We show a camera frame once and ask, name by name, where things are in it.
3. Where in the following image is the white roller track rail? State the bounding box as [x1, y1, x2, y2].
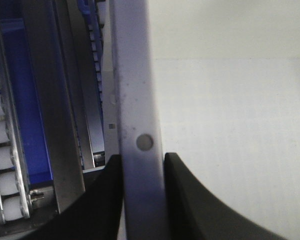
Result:
[0, 51, 32, 225]

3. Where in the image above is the white plastic tote bin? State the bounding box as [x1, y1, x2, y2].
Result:
[109, 0, 300, 240]

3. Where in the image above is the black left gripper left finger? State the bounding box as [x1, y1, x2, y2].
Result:
[23, 154, 123, 240]

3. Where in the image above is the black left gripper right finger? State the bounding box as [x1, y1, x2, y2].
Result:
[164, 152, 282, 240]

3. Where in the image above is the grey metal divider rail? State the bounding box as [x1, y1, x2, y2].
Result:
[21, 0, 85, 213]

